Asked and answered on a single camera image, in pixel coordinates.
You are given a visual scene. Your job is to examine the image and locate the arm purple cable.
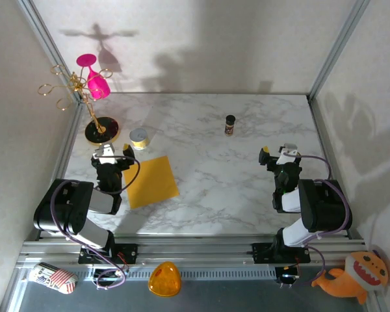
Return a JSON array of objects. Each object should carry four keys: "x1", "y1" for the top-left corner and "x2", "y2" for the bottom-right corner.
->
[
  {"x1": 50, "y1": 155, "x2": 141, "y2": 291},
  {"x1": 281, "y1": 154, "x2": 354, "y2": 289}
]

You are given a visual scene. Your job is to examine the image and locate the pink wine glass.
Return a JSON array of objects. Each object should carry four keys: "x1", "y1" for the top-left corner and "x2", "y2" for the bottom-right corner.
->
[{"x1": 76, "y1": 53, "x2": 112, "y2": 100}]

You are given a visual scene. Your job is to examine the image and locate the black controller board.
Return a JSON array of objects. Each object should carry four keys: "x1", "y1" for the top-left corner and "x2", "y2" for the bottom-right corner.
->
[
  {"x1": 275, "y1": 265, "x2": 302, "y2": 289},
  {"x1": 91, "y1": 266, "x2": 128, "y2": 283}
]

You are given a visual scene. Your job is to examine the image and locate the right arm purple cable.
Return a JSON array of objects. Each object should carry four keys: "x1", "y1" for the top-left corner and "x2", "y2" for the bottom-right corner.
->
[{"x1": 281, "y1": 154, "x2": 354, "y2": 289}]

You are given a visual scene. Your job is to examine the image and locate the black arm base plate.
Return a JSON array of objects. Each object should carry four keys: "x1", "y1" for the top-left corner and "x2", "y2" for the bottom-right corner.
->
[
  {"x1": 77, "y1": 242, "x2": 139, "y2": 265},
  {"x1": 252, "y1": 242, "x2": 311, "y2": 264}
]

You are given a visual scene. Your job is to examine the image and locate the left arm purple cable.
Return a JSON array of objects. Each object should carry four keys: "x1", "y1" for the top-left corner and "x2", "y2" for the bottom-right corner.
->
[{"x1": 50, "y1": 155, "x2": 141, "y2": 291}]

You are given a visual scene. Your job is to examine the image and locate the slotted grey cable duct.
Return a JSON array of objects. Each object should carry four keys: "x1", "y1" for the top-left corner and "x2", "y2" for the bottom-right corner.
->
[{"x1": 90, "y1": 266, "x2": 278, "y2": 281}]

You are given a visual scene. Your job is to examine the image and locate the gold glass rack stand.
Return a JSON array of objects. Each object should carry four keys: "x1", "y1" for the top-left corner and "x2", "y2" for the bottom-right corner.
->
[{"x1": 37, "y1": 64, "x2": 121, "y2": 146}]

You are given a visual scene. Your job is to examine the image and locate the orange shark plush toy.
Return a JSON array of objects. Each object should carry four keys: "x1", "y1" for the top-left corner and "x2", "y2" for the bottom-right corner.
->
[{"x1": 311, "y1": 250, "x2": 390, "y2": 306}]

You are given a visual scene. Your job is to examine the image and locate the yellow tin can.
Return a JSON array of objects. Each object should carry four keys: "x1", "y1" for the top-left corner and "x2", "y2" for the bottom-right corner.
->
[{"x1": 129, "y1": 127, "x2": 151, "y2": 151}]

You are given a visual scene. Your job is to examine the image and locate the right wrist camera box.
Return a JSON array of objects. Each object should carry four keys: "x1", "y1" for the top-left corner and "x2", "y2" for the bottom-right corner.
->
[{"x1": 278, "y1": 142, "x2": 300, "y2": 165}]

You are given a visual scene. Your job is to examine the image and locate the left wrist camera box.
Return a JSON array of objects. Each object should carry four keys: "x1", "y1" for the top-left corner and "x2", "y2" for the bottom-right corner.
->
[{"x1": 95, "y1": 142, "x2": 117, "y2": 165}]

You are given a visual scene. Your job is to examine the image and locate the aluminium mounting rail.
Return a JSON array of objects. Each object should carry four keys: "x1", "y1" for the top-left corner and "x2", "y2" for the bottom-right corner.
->
[{"x1": 15, "y1": 239, "x2": 369, "y2": 270}]

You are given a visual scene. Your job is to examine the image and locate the aluminium frame post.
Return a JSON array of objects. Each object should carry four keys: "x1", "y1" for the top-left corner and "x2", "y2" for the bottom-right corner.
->
[
  {"x1": 15, "y1": 0, "x2": 85, "y2": 103},
  {"x1": 307, "y1": 0, "x2": 372, "y2": 102}
]

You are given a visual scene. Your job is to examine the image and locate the dark spice bottle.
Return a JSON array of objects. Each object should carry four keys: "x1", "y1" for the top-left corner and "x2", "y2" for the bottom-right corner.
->
[{"x1": 224, "y1": 114, "x2": 237, "y2": 137}]

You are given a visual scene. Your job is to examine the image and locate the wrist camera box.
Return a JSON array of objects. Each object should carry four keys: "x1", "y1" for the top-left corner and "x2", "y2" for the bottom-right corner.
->
[
  {"x1": 278, "y1": 142, "x2": 300, "y2": 165},
  {"x1": 95, "y1": 142, "x2": 117, "y2": 165}
]

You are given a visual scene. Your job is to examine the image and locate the aluminium side rail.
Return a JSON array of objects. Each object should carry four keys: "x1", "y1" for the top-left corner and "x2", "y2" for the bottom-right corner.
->
[
  {"x1": 307, "y1": 96, "x2": 361, "y2": 241},
  {"x1": 34, "y1": 99, "x2": 85, "y2": 242}
]

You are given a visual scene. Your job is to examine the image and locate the striped white fabric pouch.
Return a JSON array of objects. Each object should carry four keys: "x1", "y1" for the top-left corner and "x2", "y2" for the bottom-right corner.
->
[{"x1": 28, "y1": 261, "x2": 79, "y2": 295}]

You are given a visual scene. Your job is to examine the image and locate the orange triangular plastic container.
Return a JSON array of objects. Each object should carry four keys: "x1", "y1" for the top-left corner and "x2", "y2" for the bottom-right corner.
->
[{"x1": 148, "y1": 261, "x2": 183, "y2": 298}]

